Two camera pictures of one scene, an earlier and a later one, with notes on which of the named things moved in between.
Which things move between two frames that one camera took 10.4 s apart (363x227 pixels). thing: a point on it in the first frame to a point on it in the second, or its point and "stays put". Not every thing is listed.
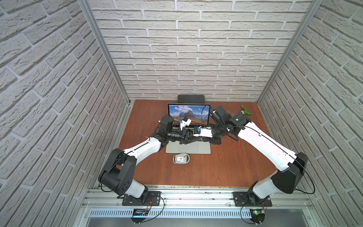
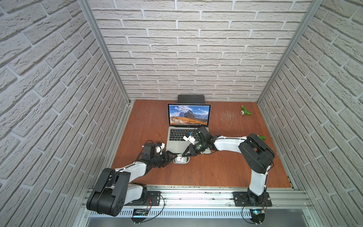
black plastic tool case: [191, 99] stays put
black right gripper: [216, 142] to [191, 150]
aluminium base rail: [100, 198] stays put
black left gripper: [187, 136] to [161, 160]
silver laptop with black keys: [200, 115] stays put
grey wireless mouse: [181, 159] stays put
